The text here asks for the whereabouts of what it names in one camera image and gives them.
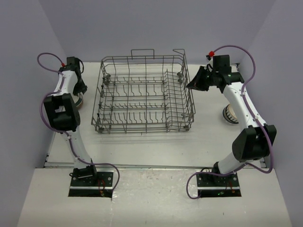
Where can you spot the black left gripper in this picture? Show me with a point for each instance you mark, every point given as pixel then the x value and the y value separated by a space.
pixel 82 88

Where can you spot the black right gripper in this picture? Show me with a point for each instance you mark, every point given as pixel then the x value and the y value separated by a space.
pixel 196 83

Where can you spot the red floral bowl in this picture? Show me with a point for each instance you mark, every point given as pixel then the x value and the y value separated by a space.
pixel 78 100

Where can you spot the white bowl teal stripes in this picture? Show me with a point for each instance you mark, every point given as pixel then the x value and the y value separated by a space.
pixel 229 115

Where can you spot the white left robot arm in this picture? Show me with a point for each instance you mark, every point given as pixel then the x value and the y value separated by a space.
pixel 64 117

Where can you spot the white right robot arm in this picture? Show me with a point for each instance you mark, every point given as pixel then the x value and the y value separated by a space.
pixel 256 137

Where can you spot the grey wire dish rack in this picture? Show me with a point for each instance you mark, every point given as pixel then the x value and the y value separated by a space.
pixel 143 93

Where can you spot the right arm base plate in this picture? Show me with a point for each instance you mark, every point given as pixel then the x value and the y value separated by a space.
pixel 209 186

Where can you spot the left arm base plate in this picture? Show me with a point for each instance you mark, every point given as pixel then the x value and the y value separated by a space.
pixel 97 186

